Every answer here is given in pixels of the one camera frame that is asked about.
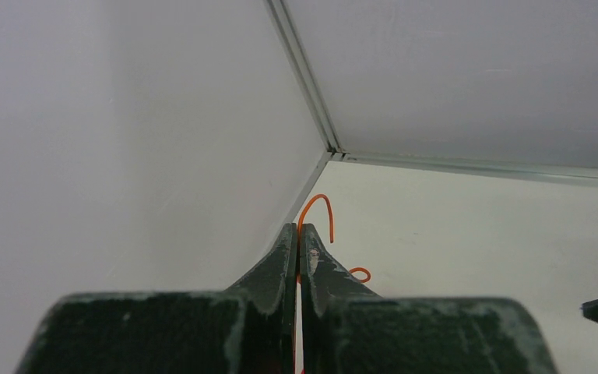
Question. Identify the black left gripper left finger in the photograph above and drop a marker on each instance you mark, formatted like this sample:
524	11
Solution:
248	327

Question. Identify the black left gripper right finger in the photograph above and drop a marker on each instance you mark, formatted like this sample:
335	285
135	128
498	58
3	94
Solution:
348	328

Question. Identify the aluminium frame rail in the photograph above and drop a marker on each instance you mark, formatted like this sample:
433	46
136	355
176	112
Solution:
505	88

